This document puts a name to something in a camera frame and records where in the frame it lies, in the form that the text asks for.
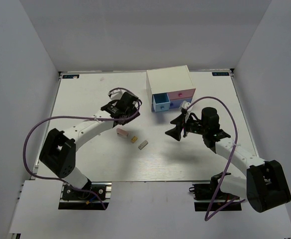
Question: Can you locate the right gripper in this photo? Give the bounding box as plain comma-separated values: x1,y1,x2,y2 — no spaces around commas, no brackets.
166,113,208,141

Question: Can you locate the pink correction tape dispenser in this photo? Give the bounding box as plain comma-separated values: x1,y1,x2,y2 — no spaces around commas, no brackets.
116,128,129,138

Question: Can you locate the light blue drawer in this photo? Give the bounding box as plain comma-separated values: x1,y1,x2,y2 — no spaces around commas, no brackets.
152,93,171,113

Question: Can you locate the yellow eraser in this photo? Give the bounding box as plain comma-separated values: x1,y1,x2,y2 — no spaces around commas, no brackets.
131,136,137,143

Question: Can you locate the pink drawer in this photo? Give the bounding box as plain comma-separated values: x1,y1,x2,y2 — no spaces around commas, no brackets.
167,88,195,100

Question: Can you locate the white drawer cabinet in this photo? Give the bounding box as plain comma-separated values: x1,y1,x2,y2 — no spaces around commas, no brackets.
146,65,195,112

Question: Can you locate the dark blue drawer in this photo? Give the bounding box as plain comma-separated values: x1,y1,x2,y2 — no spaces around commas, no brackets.
170,98,192,109

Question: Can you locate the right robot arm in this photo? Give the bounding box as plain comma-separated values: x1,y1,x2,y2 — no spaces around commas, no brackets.
165,107,291,213

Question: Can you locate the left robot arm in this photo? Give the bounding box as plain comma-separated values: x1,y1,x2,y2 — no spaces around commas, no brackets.
39,91,141,199

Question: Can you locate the white dirty eraser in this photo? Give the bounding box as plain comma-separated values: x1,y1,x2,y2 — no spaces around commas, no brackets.
138,140,148,150

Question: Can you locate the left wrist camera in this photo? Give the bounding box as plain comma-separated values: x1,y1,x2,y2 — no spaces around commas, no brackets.
108,90,123,100

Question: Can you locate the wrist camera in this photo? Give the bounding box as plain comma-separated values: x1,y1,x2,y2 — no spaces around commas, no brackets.
179,101,192,114
108,90,123,100

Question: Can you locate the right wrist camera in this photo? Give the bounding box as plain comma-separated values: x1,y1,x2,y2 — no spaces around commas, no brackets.
179,101,192,114

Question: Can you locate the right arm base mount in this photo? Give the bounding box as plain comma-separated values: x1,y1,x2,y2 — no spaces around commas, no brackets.
189,183,243,212

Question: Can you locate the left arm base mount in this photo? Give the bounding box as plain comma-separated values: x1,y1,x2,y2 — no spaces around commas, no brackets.
58,182,112,211

